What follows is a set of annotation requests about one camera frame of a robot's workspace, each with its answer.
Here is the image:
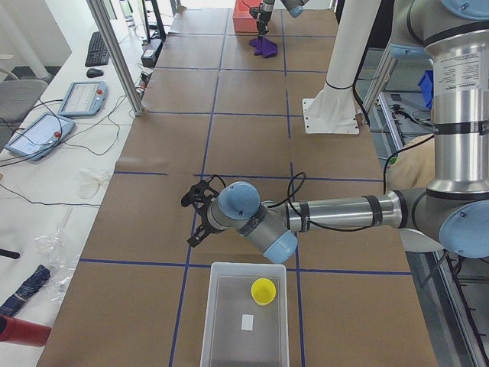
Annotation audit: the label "crumpled clear plastic wrap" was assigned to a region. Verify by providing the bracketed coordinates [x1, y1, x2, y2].
[34, 206, 79, 304]

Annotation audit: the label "teach pendant tablet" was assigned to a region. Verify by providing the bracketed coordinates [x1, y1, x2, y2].
[5, 112, 76, 161]
[58, 81, 108, 118]

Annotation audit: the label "translucent plastic box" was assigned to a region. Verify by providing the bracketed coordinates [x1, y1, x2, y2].
[200, 262, 290, 366]

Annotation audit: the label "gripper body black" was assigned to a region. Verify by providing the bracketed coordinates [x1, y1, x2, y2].
[198, 201, 215, 233]
[250, 0, 274, 22]

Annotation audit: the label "near teach pendant tablet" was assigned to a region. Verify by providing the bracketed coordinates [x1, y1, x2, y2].
[5, 112, 76, 161]

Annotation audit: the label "white label in box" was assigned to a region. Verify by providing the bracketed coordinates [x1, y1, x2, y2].
[241, 313, 254, 331]

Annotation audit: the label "red cylinder bottle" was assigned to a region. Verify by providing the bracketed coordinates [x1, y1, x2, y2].
[1, 316, 51, 347]

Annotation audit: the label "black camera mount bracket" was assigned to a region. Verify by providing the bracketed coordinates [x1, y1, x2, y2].
[180, 174, 226, 212]

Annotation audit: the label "black keyboard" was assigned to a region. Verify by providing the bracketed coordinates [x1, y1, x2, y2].
[85, 31, 109, 67]

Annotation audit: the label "pink plastic bin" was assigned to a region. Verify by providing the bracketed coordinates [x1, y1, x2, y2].
[232, 1, 260, 33]

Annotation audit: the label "white crumpled gloves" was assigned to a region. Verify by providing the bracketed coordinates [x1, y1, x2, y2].
[77, 168, 111, 199]

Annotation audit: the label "black power adapter box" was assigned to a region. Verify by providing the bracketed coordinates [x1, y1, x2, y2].
[141, 39, 163, 68]

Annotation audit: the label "grey office chair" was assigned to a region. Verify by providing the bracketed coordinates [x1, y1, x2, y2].
[1, 68, 48, 124]

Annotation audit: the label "aluminium frame post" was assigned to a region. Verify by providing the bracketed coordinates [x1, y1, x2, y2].
[86, 0, 144, 116]

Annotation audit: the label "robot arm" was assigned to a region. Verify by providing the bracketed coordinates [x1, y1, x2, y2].
[181, 1, 488, 263]
[249, 0, 307, 37]

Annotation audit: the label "blue storage bin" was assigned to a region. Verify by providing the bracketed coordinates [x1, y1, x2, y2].
[418, 70, 434, 109]

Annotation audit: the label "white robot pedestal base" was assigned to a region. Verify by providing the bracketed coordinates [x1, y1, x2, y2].
[303, 0, 381, 135]

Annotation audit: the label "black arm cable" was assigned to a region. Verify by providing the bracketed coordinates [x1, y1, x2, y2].
[263, 133, 436, 232]

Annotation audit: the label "yellow plastic cup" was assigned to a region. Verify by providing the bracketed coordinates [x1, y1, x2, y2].
[251, 278, 277, 306]

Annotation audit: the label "purple cloth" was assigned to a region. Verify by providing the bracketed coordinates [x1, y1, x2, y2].
[248, 36, 278, 58]

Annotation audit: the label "folded dark blue umbrella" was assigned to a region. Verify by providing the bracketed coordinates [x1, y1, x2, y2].
[1, 265, 50, 317]

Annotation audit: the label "black computer mouse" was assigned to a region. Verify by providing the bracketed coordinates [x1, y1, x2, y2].
[86, 67, 104, 79]

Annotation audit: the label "far teach pendant tablet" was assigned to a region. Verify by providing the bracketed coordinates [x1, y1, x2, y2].
[58, 81, 108, 118]

